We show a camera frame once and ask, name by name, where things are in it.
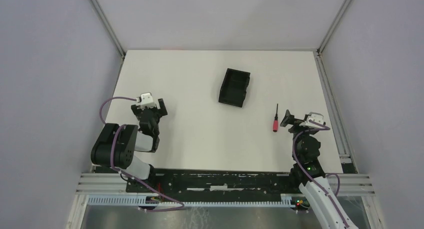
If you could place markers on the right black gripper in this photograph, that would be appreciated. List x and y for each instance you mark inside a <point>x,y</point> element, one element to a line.
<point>296,122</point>

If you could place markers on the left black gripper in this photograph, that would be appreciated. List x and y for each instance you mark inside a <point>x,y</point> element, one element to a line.
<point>149,110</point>

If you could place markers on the red handled screwdriver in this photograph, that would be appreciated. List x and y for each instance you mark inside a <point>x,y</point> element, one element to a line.
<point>275,125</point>

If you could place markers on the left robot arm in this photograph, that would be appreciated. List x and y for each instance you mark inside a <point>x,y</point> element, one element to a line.
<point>116,144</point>

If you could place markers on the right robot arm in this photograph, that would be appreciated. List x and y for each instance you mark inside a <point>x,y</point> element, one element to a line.
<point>308,175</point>

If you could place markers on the black plastic bin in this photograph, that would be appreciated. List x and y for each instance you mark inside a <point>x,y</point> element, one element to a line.
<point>233,89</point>

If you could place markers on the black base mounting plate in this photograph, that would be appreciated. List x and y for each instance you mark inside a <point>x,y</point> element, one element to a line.
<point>220,186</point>

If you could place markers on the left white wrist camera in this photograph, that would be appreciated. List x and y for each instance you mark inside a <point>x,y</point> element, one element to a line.
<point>145,101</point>

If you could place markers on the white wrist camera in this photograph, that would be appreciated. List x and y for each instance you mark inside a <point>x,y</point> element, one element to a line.
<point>145,101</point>
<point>313,120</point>

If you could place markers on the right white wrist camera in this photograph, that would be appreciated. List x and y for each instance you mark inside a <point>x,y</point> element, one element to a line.
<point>313,120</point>

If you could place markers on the white slotted cable duct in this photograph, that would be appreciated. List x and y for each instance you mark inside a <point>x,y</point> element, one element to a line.
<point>145,201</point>

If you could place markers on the aluminium front rail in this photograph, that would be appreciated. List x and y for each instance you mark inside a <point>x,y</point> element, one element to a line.
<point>111,184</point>

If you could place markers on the left aluminium corner post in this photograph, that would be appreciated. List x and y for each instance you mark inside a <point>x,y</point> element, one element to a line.
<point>108,27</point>

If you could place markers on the aluminium corner post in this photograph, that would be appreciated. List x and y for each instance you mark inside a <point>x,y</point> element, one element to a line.
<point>108,27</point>
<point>333,26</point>

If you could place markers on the right aluminium corner post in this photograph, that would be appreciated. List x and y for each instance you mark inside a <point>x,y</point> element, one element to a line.
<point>333,26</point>

